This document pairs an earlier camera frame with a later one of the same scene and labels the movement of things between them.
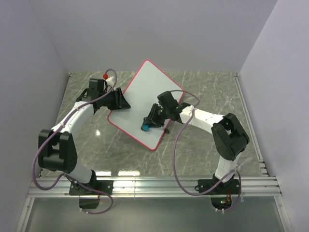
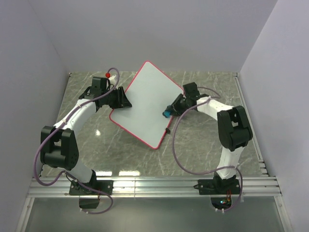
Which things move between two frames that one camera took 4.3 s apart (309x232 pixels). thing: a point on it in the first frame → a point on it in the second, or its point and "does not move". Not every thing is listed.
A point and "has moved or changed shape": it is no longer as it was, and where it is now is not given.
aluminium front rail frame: [154, 187] does not move
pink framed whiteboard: [142, 93] does not move
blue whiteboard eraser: [145, 127] has moved or changed shape
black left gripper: [120, 101] does not move
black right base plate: [231, 187] does not move
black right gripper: [153, 120] → [174, 106]
